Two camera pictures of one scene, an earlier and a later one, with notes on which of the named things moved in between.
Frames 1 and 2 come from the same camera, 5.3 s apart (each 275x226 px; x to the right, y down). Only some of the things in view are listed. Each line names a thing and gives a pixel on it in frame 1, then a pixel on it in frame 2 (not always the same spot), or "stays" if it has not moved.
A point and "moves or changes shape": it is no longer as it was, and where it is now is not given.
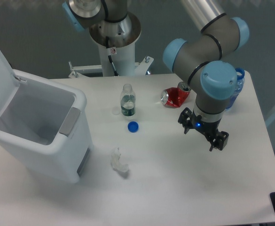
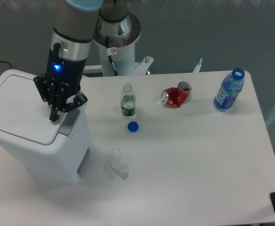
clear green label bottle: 128,100 stays
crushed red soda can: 174,97 stays
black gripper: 209,129 -> 64,76
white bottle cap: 115,110 stays
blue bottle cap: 133,126 stays
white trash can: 44,123 moves or changes shape
